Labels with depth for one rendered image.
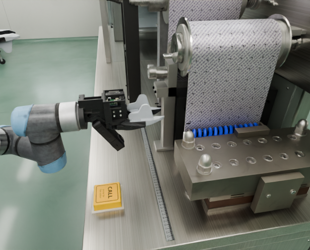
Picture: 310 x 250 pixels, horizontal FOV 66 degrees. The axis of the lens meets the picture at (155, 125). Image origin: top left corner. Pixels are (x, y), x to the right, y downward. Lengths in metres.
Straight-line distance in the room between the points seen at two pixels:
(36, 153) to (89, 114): 0.17
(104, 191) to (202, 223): 0.27
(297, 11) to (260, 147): 0.39
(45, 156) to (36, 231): 1.22
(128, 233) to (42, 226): 1.28
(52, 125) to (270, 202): 0.56
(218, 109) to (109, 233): 0.43
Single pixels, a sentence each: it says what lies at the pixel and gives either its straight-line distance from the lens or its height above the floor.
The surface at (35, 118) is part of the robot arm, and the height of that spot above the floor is 1.13.
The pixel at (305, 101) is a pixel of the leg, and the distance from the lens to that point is 1.05.
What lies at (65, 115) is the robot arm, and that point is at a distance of 0.60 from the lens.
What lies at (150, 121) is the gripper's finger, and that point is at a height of 1.10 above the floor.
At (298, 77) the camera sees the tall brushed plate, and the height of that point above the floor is 1.17.
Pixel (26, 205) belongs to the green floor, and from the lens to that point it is 2.02.
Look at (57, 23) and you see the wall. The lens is 6.30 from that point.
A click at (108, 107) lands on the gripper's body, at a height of 1.14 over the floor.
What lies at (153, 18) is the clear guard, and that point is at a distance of 1.62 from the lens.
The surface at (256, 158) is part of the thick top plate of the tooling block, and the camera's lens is 0.64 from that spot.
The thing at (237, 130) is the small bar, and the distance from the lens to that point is 0.70.
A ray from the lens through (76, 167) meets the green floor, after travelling 2.17.
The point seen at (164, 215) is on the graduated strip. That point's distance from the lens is 0.64.
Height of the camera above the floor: 1.42
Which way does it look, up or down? 33 degrees down
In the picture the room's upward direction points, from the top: straight up
